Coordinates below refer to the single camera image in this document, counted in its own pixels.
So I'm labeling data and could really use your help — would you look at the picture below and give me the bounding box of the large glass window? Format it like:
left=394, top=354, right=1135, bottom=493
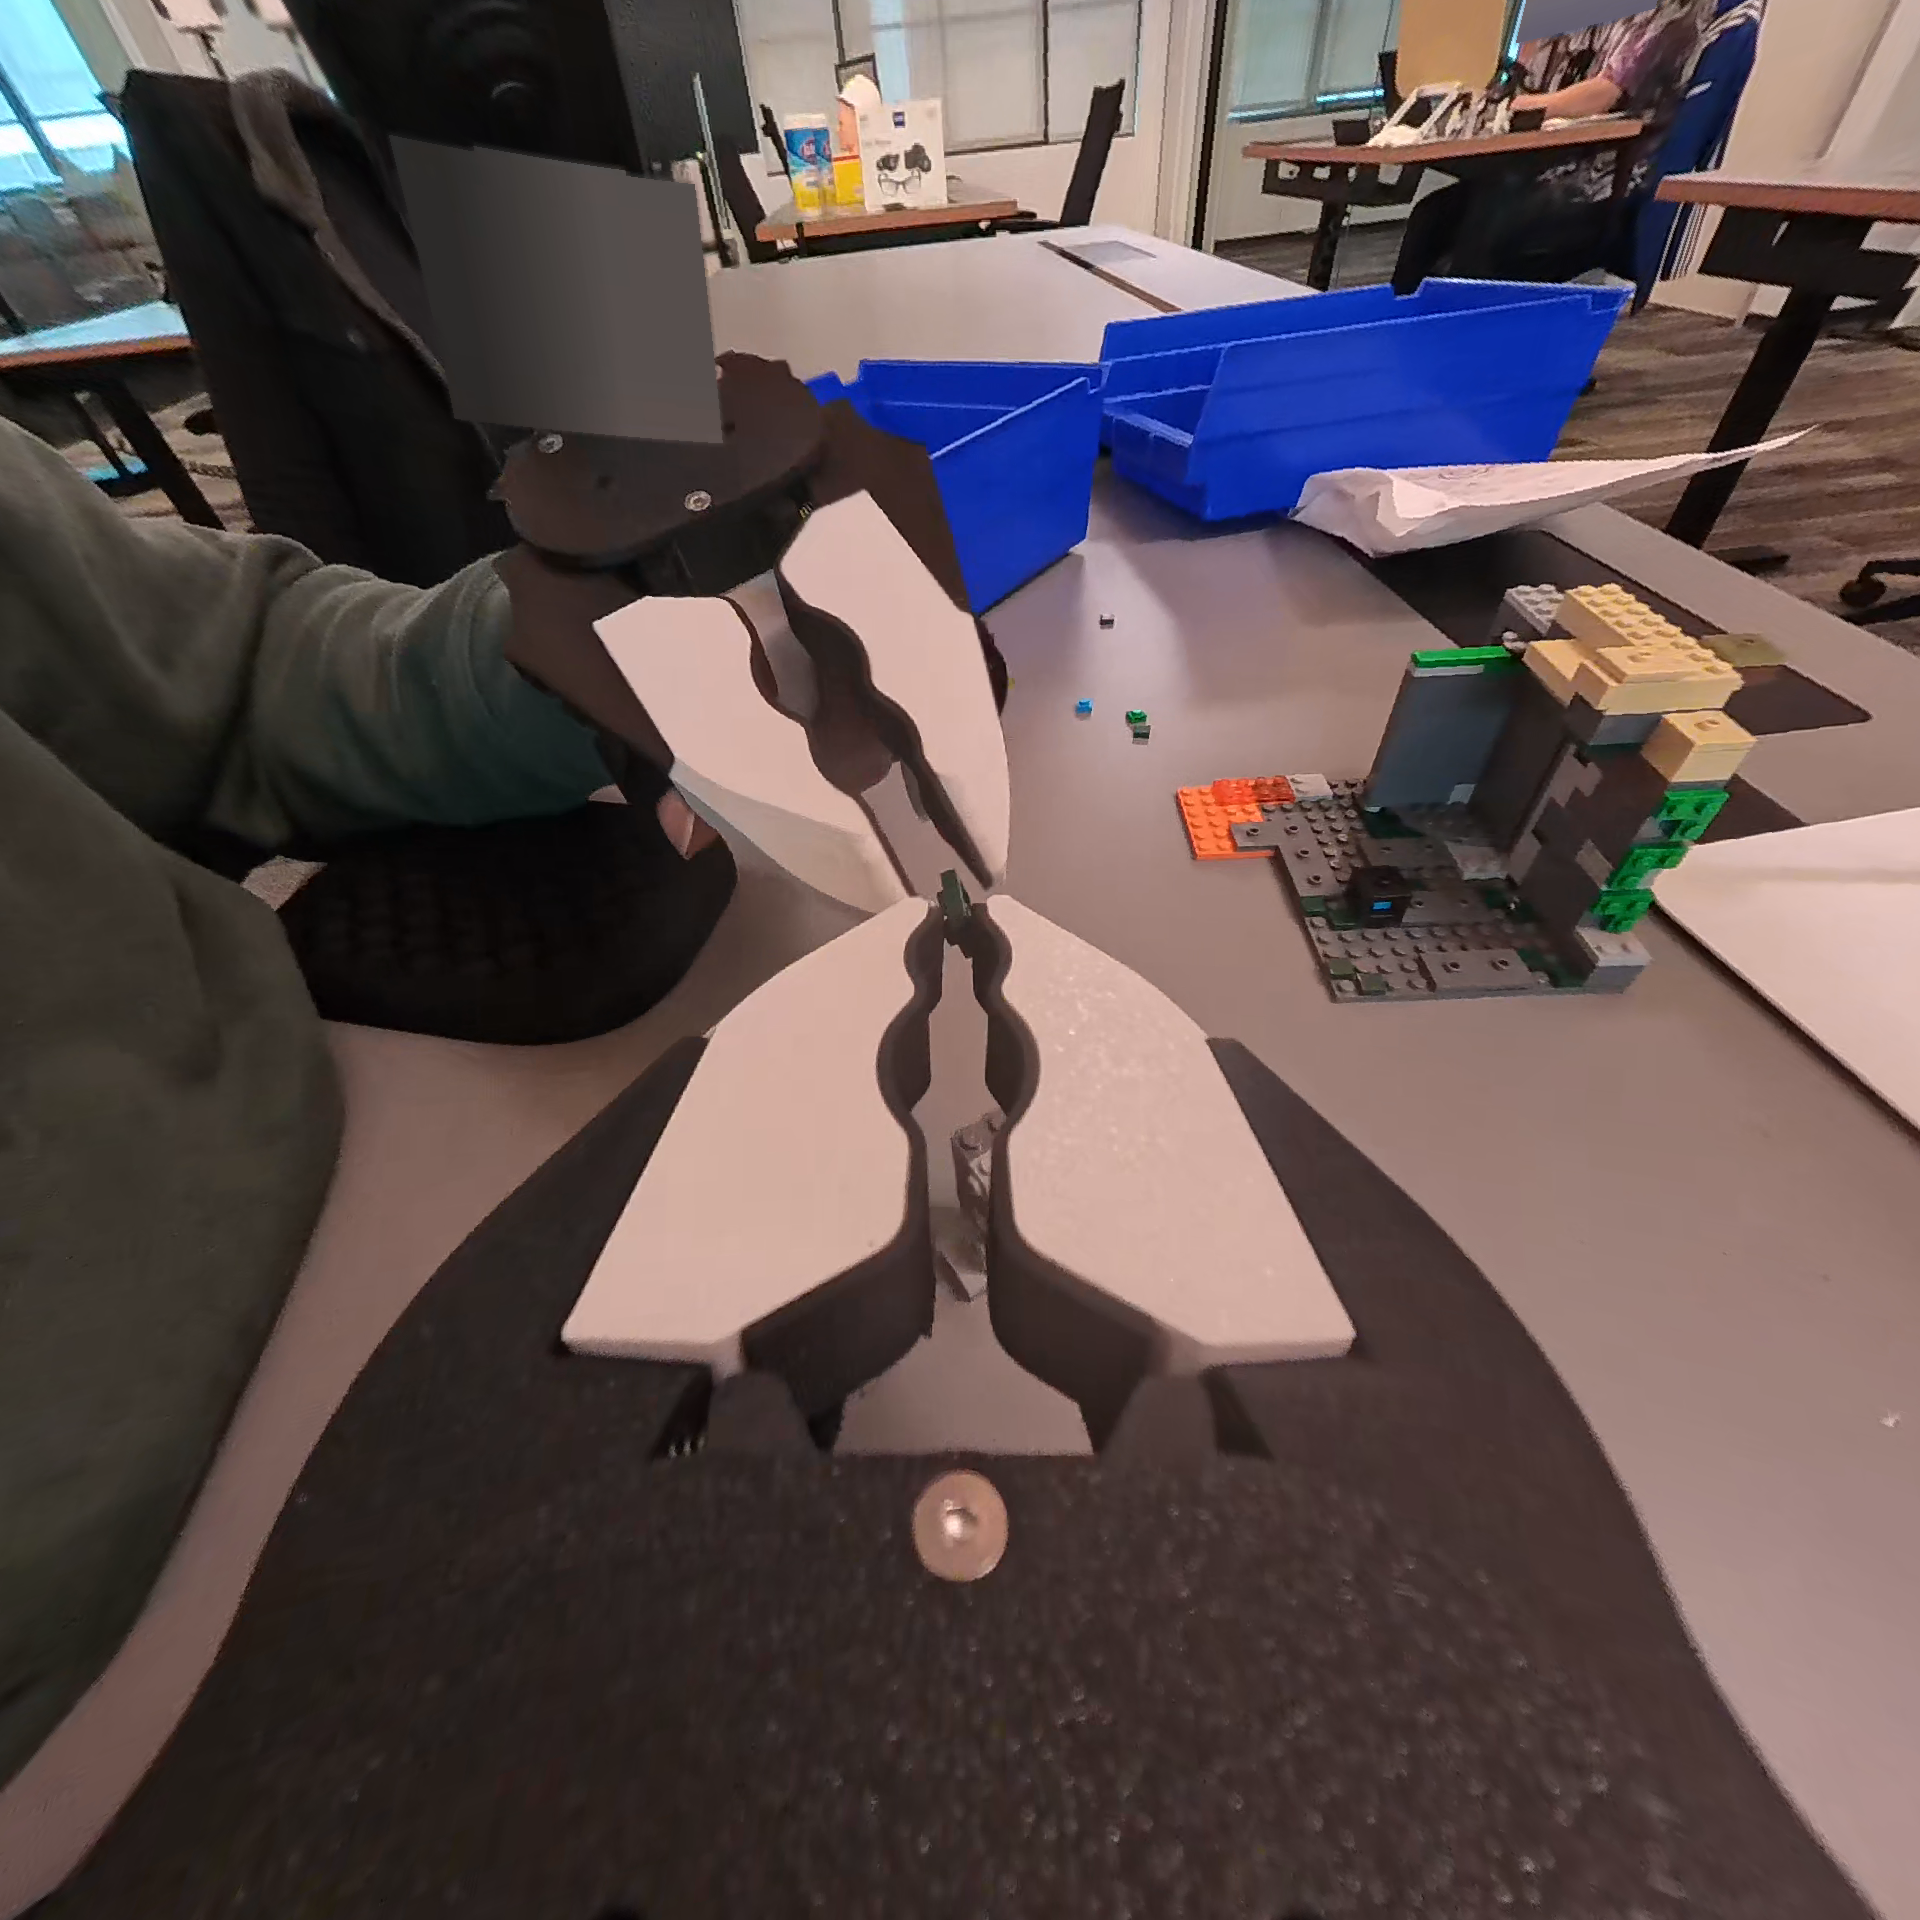
left=737, top=0, right=1413, bottom=153

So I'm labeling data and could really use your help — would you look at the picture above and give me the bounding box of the white printed box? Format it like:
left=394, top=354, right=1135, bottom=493
left=862, top=95, right=950, bottom=207

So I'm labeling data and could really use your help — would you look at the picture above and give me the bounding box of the toy brick building model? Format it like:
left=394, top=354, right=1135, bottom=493
left=1177, top=583, right=1790, bottom=1002

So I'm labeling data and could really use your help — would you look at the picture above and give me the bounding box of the brown side table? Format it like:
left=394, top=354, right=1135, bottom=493
left=755, top=176, right=1022, bottom=253

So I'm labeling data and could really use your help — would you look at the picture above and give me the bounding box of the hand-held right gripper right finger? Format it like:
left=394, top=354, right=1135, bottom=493
left=967, top=896, right=1359, bottom=1369

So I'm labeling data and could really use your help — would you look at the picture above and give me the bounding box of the person's dark green shirt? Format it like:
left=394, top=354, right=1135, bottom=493
left=0, top=703, right=347, bottom=1786

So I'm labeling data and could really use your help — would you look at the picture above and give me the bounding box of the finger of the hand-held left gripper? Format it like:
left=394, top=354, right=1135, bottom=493
left=591, top=592, right=962, bottom=913
left=777, top=492, right=1012, bottom=889

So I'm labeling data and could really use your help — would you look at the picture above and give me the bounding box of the grey brick assembly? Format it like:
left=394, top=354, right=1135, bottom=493
left=950, top=1113, right=1011, bottom=1302

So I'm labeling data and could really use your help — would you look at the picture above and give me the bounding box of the blue plastic storage bin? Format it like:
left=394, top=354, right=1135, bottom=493
left=1099, top=277, right=1637, bottom=524
left=810, top=357, right=1099, bottom=617

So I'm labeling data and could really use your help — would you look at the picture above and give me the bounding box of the group of tiny loose pieces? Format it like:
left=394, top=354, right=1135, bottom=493
left=1071, top=608, right=1156, bottom=748

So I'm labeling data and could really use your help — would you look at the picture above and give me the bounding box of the light wooden chair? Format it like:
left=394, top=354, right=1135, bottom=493
left=1393, top=0, right=1519, bottom=109

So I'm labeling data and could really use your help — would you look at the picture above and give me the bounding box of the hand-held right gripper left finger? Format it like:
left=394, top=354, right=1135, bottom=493
left=563, top=896, right=950, bottom=1361

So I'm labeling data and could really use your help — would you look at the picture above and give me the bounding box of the long wooden table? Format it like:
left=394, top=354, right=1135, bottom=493
left=1650, top=165, right=1920, bottom=552

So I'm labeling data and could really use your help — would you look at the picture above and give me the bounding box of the brown office table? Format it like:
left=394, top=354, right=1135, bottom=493
left=1242, top=117, right=1653, bottom=289

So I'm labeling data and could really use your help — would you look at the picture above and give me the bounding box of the white book stand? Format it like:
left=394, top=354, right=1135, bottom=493
left=1650, top=808, right=1920, bottom=1129

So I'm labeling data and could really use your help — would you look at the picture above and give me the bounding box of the brown edged side desk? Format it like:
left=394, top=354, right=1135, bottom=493
left=0, top=298, right=204, bottom=527

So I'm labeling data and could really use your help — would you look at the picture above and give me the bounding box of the grey desk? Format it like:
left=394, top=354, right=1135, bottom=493
left=0, top=239, right=1920, bottom=1920

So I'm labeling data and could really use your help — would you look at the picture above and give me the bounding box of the person's left forearm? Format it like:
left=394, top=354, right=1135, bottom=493
left=0, top=420, right=633, bottom=860

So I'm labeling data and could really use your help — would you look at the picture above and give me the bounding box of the white crumpled paper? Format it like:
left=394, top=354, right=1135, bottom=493
left=1290, top=426, right=1817, bottom=560

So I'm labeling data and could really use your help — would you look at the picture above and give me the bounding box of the blue white jacket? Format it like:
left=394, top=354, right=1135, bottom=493
left=1650, top=0, right=1777, bottom=308

